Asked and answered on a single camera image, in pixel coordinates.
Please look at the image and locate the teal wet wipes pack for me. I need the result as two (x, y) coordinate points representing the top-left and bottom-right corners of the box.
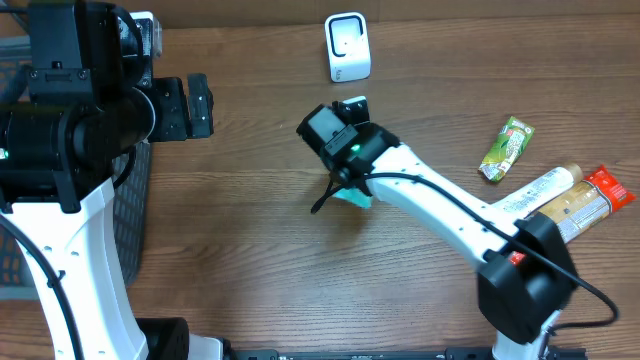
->
(333, 188), (373, 209)

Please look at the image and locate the green snack pouch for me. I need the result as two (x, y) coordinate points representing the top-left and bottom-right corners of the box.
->
(478, 116), (535, 182)

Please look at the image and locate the white tube gold cap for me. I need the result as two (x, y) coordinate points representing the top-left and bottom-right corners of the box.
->
(492, 163), (583, 219)

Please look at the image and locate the orange spaghetti packet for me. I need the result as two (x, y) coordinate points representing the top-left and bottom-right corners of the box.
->
(524, 166), (636, 243)

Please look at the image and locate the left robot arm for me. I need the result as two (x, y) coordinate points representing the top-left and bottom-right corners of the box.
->
(1, 1), (225, 360)

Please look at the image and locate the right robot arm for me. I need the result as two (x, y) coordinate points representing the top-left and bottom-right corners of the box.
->
(296, 102), (577, 359)

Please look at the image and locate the white barcode scanner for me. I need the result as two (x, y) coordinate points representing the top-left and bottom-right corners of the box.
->
(324, 12), (372, 83)

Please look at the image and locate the grey plastic shopping basket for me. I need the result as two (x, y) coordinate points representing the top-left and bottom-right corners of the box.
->
(1, 35), (151, 301)

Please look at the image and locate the brown cardboard backdrop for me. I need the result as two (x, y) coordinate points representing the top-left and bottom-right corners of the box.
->
(117, 0), (639, 29)

